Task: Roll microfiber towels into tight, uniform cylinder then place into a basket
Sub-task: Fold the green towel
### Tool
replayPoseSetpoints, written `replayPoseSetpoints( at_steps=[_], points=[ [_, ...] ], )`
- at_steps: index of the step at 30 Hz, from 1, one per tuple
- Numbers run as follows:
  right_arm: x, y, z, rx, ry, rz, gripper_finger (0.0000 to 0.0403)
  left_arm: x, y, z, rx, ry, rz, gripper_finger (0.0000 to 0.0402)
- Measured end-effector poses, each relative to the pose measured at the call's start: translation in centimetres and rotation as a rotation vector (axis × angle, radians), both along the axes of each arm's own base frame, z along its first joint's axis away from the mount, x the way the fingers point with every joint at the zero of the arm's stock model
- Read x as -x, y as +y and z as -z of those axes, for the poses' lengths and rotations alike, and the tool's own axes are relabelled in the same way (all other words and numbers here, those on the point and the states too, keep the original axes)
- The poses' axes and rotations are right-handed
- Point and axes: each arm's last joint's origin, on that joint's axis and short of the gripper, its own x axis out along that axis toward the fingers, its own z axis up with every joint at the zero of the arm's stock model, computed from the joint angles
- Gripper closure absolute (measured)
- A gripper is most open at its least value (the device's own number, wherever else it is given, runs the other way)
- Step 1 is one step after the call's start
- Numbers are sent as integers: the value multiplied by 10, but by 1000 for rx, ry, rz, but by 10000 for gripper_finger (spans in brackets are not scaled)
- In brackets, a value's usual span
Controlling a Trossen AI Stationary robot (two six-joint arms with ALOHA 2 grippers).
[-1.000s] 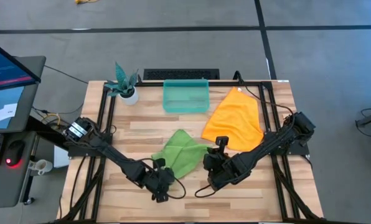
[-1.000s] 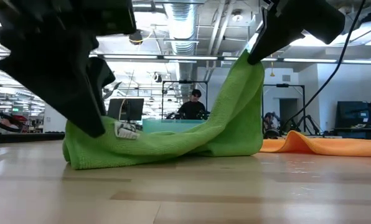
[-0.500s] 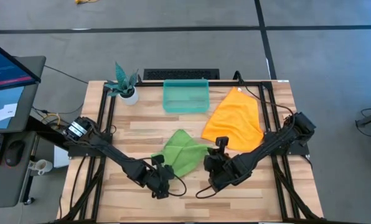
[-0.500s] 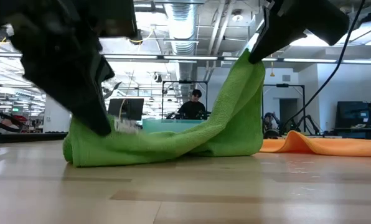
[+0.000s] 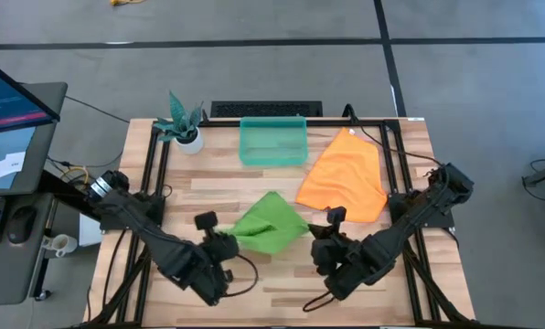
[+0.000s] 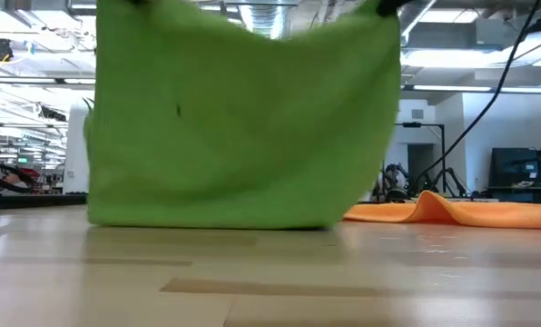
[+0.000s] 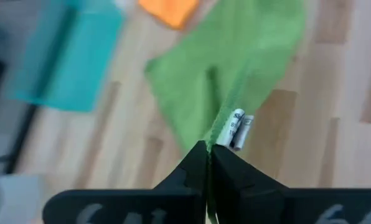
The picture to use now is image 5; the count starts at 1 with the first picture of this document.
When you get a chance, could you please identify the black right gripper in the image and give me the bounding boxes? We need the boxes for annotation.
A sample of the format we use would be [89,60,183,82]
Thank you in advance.
[307,206,363,277]

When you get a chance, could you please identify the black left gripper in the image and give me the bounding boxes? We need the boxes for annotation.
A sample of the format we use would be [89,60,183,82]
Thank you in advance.
[193,210,240,285]

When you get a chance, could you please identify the green microfiber towel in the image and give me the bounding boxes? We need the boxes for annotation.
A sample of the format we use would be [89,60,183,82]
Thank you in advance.
[221,190,312,256]

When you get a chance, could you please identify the orange microfiber towel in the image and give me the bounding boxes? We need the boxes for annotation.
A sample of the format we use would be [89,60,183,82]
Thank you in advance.
[294,127,390,225]

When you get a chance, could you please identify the teal plastic basket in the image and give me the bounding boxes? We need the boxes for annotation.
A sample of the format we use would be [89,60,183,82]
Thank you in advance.
[238,115,310,167]

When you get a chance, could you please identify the snake plant in white pot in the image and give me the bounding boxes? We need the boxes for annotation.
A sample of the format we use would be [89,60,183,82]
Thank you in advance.
[152,89,207,156]

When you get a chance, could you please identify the white box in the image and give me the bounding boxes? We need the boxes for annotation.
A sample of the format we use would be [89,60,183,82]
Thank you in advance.
[78,212,104,249]

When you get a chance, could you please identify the white cup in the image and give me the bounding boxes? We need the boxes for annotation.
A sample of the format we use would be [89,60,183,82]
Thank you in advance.
[40,233,79,259]

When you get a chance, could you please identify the grey computer desk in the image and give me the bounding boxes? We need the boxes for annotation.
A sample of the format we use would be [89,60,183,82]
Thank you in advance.
[0,81,69,308]

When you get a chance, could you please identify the black computer mouse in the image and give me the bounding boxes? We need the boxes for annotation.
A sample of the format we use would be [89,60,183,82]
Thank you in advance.
[5,205,39,246]

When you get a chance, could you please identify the white paper note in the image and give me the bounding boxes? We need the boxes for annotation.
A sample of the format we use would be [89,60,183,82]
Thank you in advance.
[0,151,27,180]

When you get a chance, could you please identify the computer monitor with blue screen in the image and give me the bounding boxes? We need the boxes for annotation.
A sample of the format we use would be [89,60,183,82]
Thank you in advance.
[0,53,62,137]

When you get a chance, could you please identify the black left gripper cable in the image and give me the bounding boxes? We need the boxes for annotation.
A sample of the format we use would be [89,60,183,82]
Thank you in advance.
[221,253,261,299]

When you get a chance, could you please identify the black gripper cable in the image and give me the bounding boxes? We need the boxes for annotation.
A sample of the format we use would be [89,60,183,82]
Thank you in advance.
[302,290,338,313]
[221,253,261,299]

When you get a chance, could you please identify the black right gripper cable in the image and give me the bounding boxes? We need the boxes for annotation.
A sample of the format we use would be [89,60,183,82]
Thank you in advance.
[302,290,338,313]

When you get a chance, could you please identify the black aluminium table frame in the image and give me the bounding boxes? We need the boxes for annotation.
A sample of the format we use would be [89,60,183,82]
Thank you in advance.
[83,117,478,329]

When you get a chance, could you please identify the long black cable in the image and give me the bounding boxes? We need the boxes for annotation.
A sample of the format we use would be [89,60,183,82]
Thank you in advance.
[342,103,443,168]

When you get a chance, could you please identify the yellow wires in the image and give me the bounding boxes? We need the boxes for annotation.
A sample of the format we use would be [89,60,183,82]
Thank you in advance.
[60,165,91,185]

